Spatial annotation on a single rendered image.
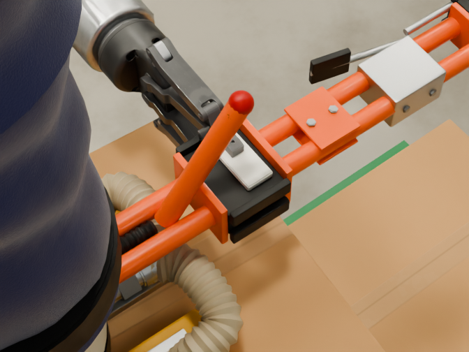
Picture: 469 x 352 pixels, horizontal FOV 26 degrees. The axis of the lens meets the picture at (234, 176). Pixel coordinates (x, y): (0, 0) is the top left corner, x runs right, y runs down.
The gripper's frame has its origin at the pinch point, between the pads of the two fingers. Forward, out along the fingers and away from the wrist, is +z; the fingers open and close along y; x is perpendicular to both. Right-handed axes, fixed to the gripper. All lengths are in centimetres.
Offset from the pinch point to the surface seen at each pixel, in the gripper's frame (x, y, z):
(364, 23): -103, 120, -80
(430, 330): -32, 65, 8
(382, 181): -45, 65, -18
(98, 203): 17.7, -18.8, 5.8
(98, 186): 17.0, -19.0, 4.7
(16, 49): 22.1, -43.3, 9.9
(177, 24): -63, 120, -110
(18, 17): 22, -45, 10
